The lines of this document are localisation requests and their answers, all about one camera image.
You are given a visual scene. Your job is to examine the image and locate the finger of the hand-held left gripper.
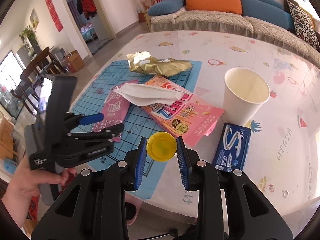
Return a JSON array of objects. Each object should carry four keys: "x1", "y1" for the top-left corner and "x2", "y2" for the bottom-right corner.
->
[
  {"x1": 65, "y1": 123, "x2": 125, "y2": 157},
  {"x1": 64, "y1": 112, "x2": 104, "y2": 127}
]

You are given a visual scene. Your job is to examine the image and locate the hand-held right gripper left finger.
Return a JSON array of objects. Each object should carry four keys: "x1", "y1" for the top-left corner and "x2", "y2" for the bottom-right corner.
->
[{"x1": 30, "y1": 137, "x2": 148, "y2": 240}]

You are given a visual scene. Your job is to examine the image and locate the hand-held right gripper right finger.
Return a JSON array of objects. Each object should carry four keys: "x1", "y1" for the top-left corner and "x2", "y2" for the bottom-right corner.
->
[{"x1": 176, "y1": 137, "x2": 293, "y2": 240}]

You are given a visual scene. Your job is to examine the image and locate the pink snack wrapper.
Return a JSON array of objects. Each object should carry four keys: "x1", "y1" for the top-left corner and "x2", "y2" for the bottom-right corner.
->
[{"x1": 91, "y1": 80, "x2": 139, "y2": 143}]

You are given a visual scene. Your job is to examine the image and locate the yellow bottle cap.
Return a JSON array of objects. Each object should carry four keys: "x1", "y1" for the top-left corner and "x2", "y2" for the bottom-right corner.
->
[{"x1": 147, "y1": 132, "x2": 176, "y2": 162}]

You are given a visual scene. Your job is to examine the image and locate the gold snack bag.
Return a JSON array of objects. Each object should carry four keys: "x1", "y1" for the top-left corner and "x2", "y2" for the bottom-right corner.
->
[{"x1": 127, "y1": 51, "x2": 193, "y2": 77}]

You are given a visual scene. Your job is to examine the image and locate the person's left forearm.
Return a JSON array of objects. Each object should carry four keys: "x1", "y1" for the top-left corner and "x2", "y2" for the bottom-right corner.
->
[{"x1": 0, "y1": 195, "x2": 39, "y2": 233}]

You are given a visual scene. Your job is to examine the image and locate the person's left hand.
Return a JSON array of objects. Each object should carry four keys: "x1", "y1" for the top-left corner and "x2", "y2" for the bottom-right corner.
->
[{"x1": 9, "y1": 155, "x2": 77, "y2": 205}]

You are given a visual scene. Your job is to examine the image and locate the blue grid cutting mat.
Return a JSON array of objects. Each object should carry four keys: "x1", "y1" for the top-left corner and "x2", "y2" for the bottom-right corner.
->
[{"x1": 68, "y1": 60, "x2": 202, "y2": 201}]

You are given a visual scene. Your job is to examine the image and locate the brown cardboard box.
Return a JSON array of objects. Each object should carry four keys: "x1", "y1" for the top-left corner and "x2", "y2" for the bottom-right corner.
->
[{"x1": 65, "y1": 50, "x2": 85, "y2": 73}]

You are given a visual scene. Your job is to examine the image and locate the pink snack box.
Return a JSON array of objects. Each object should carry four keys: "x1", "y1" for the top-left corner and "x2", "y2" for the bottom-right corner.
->
[{"x1": 141, "y1": 76, "x2": 225, "y2": 146}]

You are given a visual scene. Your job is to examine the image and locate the white face mask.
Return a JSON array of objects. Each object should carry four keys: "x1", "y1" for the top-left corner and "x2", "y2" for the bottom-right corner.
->
[{"x1": 104, "y1": 83, "x2": 184, "y2": 105}]

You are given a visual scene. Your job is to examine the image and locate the blue gum packet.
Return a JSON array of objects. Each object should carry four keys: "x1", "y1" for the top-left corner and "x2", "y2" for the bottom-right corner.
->
[{"x1": 212, "y1": 122, "x2": 251, "y2": 170}]

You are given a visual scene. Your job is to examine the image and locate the light wooden cabinet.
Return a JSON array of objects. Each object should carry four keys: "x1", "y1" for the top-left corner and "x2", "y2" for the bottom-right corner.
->
[{"x1": 0, "y1": 117, "x2": 20, "y2": 160}]

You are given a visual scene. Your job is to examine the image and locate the green houseplant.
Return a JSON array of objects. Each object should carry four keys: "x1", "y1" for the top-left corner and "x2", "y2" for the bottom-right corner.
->
[{"x1": 20, "y1": 26, "x2": 38, "y2": 45}]

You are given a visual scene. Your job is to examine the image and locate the white paper cup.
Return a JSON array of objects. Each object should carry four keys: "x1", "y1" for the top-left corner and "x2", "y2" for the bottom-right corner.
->
[{"x1": 222, "y1": 67, "x2": 270, "y2": 127}]

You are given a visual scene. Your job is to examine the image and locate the blue box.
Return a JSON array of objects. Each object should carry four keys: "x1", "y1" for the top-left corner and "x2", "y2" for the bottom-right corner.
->
[{"x1": 0, "y1": 157, "x2": 18, "y2": 176}]

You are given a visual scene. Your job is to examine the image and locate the hanging clothes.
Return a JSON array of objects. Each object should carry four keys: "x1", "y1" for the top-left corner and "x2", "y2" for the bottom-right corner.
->
[{"x1": 76, "y1": 0, "x2": 98, "y2": 19}]

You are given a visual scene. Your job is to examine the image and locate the fruit print tablecloth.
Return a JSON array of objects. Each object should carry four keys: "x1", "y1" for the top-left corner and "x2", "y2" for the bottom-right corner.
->
[{"x1": 67, "y1": 29, "x2": 320, "y2": 217}]

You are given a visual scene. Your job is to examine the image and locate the round blue cushion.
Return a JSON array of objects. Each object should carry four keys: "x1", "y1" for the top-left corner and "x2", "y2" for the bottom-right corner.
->
[{"x1": 148, "y1": 0, "x2": 185, "y2": 17}]

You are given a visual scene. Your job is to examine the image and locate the beige covered sofa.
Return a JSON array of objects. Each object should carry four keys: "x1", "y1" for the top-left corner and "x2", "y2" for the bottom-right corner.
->
[{"x1": 147, "y1": 0, "x2": 320, "y2": 65}]

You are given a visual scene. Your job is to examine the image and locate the large orange cushion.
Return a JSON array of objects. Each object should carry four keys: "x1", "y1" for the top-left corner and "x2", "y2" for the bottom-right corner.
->
[{"x1": 185, "y1": 0, "x2": 242, "y2": 15}]

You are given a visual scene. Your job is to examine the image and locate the large blue cushion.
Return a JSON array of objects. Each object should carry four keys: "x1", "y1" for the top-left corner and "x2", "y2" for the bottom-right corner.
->
[{"x1": 241, "y1": 0, "x2": 297, "y2": 33}]

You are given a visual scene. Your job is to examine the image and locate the circle patterned pillow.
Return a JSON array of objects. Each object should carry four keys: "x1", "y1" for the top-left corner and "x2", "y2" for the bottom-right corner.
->
[{"x1": 284, "y1": 0, "x2": 320, "y2": 52}]

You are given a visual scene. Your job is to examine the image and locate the framed wall picture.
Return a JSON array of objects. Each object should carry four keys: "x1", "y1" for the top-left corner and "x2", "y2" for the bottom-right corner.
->
[{"x1": 29, "y1": 9, "x2": 39, "y2": 29}]

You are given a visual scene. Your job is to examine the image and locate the red wall banner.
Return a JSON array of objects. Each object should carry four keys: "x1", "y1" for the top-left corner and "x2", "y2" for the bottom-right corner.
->
[{"x1": 44, "y1": 0, "x2": 63, "y2": 32}]

